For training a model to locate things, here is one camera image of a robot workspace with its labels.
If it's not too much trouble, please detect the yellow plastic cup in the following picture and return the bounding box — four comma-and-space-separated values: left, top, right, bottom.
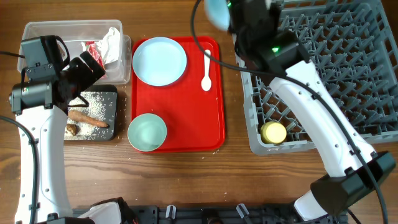
260, 121, 287, 144

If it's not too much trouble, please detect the white rice pile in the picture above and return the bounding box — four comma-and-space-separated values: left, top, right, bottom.
64, 91, 116, 141

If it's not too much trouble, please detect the brown carrot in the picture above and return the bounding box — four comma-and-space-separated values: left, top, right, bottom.
68, 110, 109, 128

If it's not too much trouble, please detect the green bowl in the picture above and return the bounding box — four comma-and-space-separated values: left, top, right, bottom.
127, 113, 167, 152

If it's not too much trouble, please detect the red snack wrapper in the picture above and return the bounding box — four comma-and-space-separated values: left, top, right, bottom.
82, 41, 105, 70

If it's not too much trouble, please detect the clear plastic bin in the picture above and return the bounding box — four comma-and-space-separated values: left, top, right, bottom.
22, 19, 132, 85

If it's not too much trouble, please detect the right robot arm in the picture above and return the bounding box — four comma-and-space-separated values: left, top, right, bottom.
226, 1, 396, 221

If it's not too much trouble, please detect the white plastic spoon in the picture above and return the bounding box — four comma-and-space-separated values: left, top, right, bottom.
201, 55, 211, 91

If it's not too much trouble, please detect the black plastic tray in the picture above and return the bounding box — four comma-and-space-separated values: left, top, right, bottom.
64, 85, 118, 141

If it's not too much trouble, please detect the white tissue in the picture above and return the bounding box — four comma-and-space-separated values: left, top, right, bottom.
81, 27, 121, 67

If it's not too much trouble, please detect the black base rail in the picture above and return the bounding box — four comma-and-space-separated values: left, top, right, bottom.
70, 203, 348, 224

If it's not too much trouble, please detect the red serving tray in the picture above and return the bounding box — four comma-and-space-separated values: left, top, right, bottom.
131, 36, 226, 152

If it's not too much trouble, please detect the light blue plate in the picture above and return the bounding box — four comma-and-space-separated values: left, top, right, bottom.
132, 37, 187, 86

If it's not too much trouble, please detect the brown food scrap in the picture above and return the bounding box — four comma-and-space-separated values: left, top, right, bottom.
66, 124, 80, 136

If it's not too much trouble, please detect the white bowl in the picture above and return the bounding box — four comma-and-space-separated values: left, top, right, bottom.
204, 0, 231, 31

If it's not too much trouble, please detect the grey dishwasher rack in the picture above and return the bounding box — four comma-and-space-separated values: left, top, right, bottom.
241, 1, 397, 155

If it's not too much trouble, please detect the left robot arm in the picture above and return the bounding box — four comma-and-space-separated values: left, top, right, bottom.
9, 35, 139, 224

